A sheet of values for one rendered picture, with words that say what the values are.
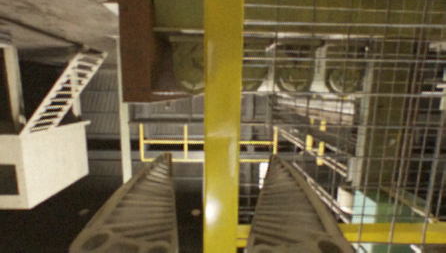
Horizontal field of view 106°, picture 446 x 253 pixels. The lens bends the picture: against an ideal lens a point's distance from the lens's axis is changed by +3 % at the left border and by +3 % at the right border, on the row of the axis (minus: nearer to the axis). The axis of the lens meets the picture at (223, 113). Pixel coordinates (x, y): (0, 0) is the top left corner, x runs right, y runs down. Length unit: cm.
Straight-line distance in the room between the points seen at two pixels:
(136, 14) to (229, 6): 93
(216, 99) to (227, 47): 7
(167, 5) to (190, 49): 27
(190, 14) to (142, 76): 47
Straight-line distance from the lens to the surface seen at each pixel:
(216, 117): 22
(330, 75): 135
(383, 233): 104
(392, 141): 161
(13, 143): 817
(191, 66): 112
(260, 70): 118
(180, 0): 123
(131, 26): 114
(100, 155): 1207
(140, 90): 107
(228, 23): 24
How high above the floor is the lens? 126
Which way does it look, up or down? 7 degrees up
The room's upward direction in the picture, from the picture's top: 179 degrees counter-clockwise
